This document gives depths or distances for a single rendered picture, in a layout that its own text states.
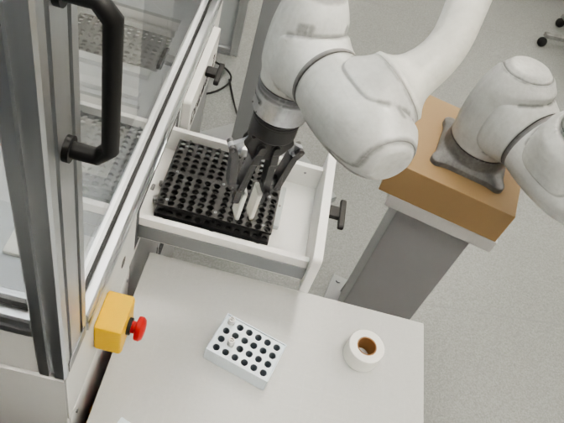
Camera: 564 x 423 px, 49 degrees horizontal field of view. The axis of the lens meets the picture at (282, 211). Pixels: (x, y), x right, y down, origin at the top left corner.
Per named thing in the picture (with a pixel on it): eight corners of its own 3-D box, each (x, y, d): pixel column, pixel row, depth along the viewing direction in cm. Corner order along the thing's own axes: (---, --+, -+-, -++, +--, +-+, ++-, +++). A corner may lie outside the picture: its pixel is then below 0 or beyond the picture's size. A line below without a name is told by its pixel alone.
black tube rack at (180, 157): (278, 188, 132) (285, 167, 127) (264, 253, 121) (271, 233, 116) (176, 160, 131) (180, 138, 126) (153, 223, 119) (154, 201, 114)
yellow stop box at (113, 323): (137, 318, 106) (139, 296, 100) (123, 356, 101) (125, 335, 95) (107, 310, 105) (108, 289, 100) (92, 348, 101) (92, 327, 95)
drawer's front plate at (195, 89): (214, 64, 156) (221, 27, 148) (185, 140, 137) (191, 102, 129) (207, 61, 156) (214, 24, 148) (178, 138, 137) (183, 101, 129)
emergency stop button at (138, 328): (148, 325, 104) (149, 313, 101) (141, 347, 101) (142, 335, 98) (130, 321, 103) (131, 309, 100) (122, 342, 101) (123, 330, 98)
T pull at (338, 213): (345, 203, 125) (347, 199, 124) (342, 232, 120) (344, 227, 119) (328, 199, 125) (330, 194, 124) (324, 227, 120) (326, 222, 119)
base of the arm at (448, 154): (512, 139, 158) (524, 123, 154) (500, 195, 144) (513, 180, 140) (446, 110, 160) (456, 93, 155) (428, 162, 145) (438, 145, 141)
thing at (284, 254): (315, 185, 136) (324, 166, 131) (300, 281, 119) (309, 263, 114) (137, 136, 133) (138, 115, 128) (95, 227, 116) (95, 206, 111)
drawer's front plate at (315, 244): (322, 186, 138) (337, 152, 130) (306, 295, 119) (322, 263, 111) (315, 184, 138) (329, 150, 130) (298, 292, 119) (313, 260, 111)
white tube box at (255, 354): (282, 353, 116) (287, 344, 114) (263, 390, 111) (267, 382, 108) (224, 322, 118) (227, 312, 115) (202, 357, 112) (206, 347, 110)
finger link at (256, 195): (255, 181, 109) (258, 181, 109) (245, 207, 114) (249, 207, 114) (258, 194, 107) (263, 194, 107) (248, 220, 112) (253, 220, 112)
